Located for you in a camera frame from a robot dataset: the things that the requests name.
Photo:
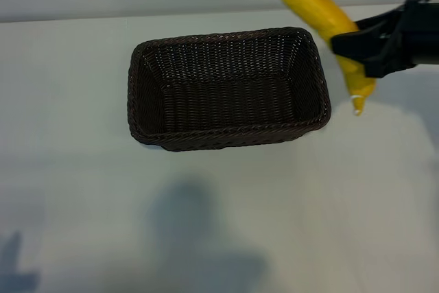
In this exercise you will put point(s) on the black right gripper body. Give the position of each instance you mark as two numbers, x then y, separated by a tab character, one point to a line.
420	39

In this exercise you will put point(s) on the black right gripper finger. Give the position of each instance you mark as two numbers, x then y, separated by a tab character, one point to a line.
380	22
360	49

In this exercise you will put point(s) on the yellow banana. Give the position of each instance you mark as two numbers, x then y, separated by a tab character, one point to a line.
315	5

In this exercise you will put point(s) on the dark brown wicker basket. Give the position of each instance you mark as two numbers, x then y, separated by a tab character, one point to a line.
226	101

